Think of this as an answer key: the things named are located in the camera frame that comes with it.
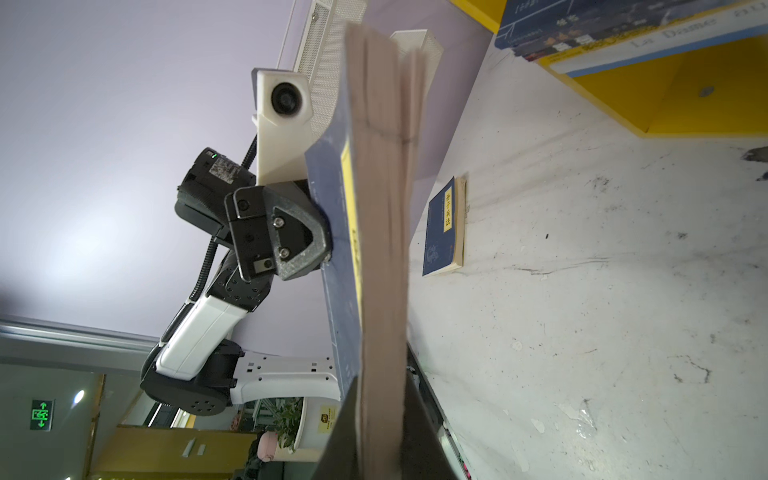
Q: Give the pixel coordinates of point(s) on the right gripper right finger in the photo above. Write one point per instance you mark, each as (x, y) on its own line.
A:
(423, 455)

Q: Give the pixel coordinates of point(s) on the navy book under left arm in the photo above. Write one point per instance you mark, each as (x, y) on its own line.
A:
(445, 229)

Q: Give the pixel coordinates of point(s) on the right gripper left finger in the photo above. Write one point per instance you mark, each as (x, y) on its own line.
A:
(339, 459)

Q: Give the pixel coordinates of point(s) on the potted green plant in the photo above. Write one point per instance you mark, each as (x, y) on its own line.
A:
(282, 416)

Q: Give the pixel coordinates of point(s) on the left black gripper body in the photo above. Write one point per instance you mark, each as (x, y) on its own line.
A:
(248, 224)

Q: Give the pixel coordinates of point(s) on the navy book yellow label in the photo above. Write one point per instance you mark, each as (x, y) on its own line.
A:
(525, 22)

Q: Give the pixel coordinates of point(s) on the yellow pink blue bookshelf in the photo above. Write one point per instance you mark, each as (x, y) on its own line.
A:
(716, 91)

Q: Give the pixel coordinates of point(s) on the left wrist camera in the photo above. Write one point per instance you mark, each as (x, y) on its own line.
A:
(283, 120)

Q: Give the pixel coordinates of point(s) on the white mesh two-tier rack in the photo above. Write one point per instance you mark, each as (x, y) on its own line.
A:
(327, 30)

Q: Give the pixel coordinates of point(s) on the green exit sign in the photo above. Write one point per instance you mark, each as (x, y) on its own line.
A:
(41, 414)

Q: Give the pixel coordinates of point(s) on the white book brown bars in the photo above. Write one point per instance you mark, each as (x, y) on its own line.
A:
(737, 22)

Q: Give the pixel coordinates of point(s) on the navy bagua book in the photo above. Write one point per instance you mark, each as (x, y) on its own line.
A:
(361, 177)

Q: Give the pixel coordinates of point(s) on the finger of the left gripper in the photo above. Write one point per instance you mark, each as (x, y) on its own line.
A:
(299, 231)

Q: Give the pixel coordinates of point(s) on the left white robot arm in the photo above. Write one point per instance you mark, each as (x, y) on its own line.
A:
(196, 366)

